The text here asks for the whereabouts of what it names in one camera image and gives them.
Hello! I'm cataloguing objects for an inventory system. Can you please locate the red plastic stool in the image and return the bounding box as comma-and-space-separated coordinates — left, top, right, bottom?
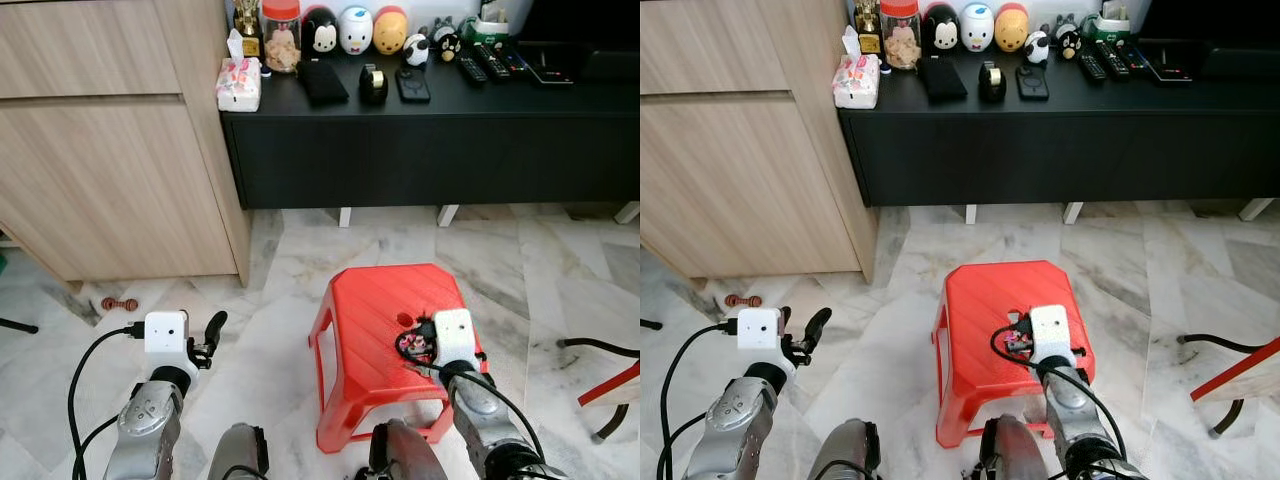
932, 260, 1097, 450
308, 264, 489, 455

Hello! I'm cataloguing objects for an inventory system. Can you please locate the robot left leg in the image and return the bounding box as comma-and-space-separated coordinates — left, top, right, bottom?
207, 423, 270, 480
808, 418, 882, 480

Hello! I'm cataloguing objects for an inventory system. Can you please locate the robot leg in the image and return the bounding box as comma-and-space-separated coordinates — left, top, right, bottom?
973, 414, 1053, 480
808, 418, 882, 480
207, 423, 270, 480
368, 419, 447, 480

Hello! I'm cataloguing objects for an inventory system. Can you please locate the robot right leg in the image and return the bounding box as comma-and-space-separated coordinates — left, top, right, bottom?
368, 419, 447, 480
973, 414, 1053, 480

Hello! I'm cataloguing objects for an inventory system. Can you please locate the light wooden cabinet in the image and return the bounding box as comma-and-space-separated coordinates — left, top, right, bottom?
640, 0, 882, 285
0, 0, 252, 287

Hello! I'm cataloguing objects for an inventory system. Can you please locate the black low console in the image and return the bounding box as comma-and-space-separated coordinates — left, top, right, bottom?
220, 44, 641, 229
838, 40, 1280, 225

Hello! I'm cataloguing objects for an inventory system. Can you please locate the red edged wooden board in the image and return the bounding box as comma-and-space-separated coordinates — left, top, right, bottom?
577, 361, 641, 407
1189, 337, 1280, 404

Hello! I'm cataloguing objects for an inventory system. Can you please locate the black phone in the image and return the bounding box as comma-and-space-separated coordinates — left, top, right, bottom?
394, 67, 433, 104
1014, 64, 1052, 102

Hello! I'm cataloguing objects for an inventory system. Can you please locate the pink white tissue pack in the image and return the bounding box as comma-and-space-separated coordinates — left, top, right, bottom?
832, 26, 883, 110
216, 29, 264, 113

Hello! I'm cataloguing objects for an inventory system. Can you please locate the black tape dispenser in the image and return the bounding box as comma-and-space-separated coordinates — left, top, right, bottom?
977, 60, 1009, 104
358, 63, 390, 107

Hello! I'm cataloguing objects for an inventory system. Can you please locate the black wallet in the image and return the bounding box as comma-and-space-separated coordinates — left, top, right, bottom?
917, 56, 970, 104
297, 59, 350, 108

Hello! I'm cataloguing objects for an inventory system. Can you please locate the small black white figure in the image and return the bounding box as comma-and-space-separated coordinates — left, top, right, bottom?
1052, 16, 1085, 60
431, 19, 464, 63

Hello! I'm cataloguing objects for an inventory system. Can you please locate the clear jar with red lid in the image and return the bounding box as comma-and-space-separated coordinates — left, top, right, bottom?
880, 0, 922, 72
261, 0, 303, 75

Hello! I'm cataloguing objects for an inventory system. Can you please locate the black flat tray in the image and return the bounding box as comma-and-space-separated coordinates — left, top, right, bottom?
1139, 40, 1197, 85
519, 42, 577, 87

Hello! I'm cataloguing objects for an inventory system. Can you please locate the yellow round plush toy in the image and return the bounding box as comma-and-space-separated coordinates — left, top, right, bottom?
993, 3, 1032, 54
372, 6, 410, 56

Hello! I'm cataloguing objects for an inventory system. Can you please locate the small gold trophy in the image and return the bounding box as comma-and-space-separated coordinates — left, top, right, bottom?
853, 0, 884, 56
234, 0, 264, 57

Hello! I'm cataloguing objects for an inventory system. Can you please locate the white round plush toy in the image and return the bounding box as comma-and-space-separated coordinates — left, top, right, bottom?
338, 6, 375, 56
959, 3, 997, 54

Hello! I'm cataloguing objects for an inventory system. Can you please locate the black round plush toy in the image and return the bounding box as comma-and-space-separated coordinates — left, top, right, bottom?
920, 3, 962, 54
301, 6, 340, 57

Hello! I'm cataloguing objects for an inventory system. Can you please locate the green box with items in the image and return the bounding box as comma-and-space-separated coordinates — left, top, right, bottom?
471, 4, 512, 47
1091, 2, 1132, 44

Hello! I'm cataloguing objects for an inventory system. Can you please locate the black television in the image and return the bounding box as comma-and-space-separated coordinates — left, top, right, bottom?
1139, 0, 1280, 48
518, 0, 641, 53

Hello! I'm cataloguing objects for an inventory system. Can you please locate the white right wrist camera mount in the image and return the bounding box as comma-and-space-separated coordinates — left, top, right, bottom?
433, 308, 480, 367
1030, 304, 1077, 366

